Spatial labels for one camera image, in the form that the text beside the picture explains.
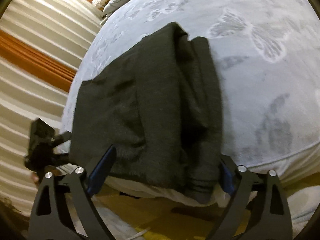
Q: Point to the grey butterfly bed sheet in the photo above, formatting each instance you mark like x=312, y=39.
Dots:
x=266, y=57

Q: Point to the orange curtain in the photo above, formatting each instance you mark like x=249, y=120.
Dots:
x=36, y=63

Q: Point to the cream pleated curtain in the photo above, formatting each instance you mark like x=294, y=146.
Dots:
x=63, y=30

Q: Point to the black pants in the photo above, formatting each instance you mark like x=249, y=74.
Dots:
x=159, y=105

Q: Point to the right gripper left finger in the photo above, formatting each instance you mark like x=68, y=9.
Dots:
x=63, y=207

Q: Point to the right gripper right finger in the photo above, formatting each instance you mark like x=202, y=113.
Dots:
x=258, y=208

